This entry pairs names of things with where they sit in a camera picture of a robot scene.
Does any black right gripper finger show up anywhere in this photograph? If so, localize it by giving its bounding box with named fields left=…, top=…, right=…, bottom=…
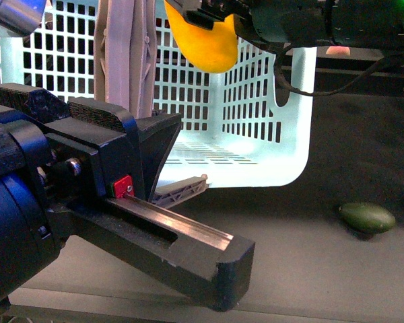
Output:
left=166, top=0, right=236, bottom=30

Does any dark green avocado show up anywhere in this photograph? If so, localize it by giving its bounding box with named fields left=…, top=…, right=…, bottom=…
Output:
left=338, top=203, right=396, bottom=235

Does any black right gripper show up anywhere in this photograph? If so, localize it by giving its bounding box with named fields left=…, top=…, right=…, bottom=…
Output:
left=201, top=1, right=404, bottom=51

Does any light blue plastic basket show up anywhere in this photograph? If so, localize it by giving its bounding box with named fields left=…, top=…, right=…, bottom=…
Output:
left=0, top=1, right=312, bottom=188

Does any brown basket handle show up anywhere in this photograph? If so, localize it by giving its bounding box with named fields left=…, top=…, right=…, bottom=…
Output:
left=94, top=0, right=157, bottom=118

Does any pale peach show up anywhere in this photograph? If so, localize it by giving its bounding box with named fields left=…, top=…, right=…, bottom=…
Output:
left=326, top=46, right=351, bottom=56

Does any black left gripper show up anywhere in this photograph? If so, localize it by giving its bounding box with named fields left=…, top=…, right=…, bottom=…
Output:
left=0, top=83, right=255, bottom=312

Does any black cable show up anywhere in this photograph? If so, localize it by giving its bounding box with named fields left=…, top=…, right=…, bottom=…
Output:
left=272, top=43, right=404, bottom=98

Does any yellow mango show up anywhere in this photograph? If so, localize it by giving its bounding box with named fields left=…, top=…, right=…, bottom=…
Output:
left=164, top=1, right=238, bottom=73

